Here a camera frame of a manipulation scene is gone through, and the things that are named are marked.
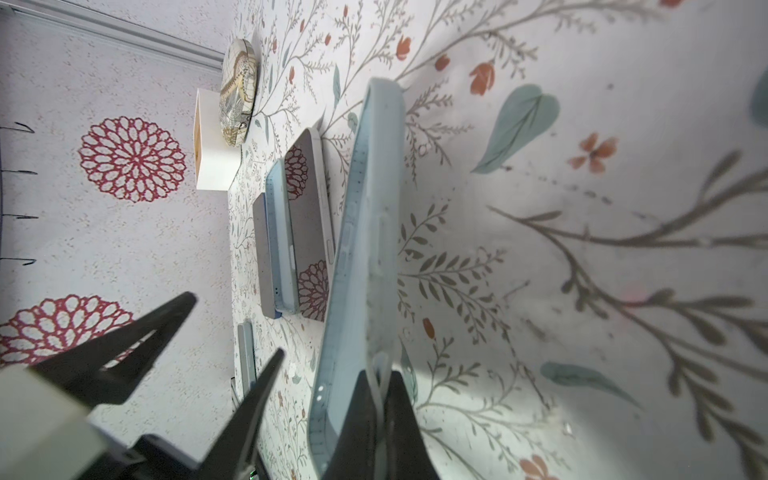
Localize black phone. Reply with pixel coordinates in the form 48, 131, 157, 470
283, 127, 335, 322
237, 320, 257, 396

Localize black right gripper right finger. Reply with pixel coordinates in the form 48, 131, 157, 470
384, 371, 440, 480

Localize light blue phone case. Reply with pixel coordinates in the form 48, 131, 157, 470
265, 160, 299, 314
307, 78, 405, 479

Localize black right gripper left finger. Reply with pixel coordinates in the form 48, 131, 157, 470
322, 371, 379, 480

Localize black wire wall basket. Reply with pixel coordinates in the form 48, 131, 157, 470
1, 122, 39, 266

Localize white box with wooden top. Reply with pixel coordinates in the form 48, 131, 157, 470
193, 88, 241, 192

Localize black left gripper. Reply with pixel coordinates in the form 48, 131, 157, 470
31, 292, 285, 480

